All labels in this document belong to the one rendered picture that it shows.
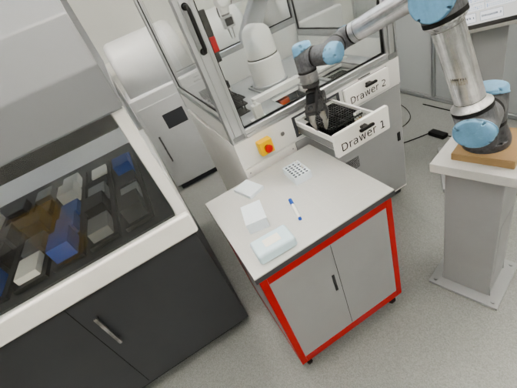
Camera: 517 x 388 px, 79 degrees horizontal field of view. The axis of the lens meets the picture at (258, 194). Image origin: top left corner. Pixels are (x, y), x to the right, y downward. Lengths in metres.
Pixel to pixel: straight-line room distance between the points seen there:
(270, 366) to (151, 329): 0.62
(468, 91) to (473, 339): 1.10
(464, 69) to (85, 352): 1.79
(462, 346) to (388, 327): 0.31
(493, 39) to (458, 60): 1.14
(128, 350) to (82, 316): 0.32
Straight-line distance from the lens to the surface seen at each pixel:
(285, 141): 1.63
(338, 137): 1.36
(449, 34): 1.09
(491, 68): 2.30
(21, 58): 1.13
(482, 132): 1.18
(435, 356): 1.75
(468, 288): 1.92
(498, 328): 1.85
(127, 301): 1.57
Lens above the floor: 1.58
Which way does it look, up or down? 35 degrees down
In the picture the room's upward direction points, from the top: 23 degrees counter-clockwise
